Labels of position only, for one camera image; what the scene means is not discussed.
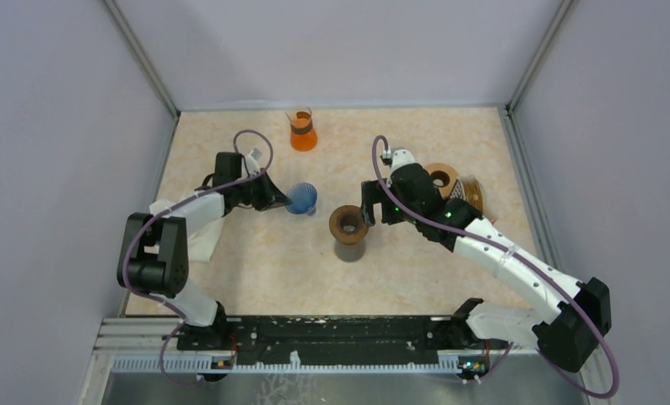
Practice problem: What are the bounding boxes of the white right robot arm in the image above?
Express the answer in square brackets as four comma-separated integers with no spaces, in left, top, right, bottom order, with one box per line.
[360,163,612,372]

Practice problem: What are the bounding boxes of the white cloth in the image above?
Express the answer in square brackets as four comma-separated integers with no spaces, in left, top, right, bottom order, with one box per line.
[149,193,225,262]

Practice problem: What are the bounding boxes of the aluminium corner frame post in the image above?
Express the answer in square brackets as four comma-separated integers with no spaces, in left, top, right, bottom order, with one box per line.
[506,0,579,115]

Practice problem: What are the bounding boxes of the orange glass flask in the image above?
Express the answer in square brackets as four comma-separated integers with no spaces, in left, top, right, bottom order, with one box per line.
[285,108,318,152]

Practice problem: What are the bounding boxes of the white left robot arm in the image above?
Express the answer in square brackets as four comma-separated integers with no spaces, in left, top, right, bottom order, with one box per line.
[117,149,291,350]

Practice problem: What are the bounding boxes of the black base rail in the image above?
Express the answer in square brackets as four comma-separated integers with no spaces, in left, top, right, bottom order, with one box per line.
[95,314,538,375]

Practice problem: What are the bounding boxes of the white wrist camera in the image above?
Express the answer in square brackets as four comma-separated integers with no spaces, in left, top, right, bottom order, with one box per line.
[380,148,417,172]
[243,148,262,177]

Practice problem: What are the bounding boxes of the coffee filter box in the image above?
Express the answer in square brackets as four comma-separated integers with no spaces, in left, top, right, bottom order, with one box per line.
[450,175,484,213]

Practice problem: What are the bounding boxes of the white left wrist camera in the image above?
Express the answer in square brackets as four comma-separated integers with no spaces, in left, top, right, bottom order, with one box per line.
[243,148,262,177]

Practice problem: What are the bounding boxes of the left aluminium frame post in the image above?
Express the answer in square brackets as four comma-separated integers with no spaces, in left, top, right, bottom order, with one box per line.
[100,0,181,119]

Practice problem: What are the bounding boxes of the blue glass dripper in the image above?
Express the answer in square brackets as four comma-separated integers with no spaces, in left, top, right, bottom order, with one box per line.
[286,182,317,216]

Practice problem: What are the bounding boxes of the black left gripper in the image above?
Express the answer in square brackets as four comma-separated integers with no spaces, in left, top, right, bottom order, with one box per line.
[234,167,292,211]

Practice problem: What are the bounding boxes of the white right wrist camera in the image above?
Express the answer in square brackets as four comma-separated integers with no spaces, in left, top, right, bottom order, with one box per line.
[380,148,417,172]

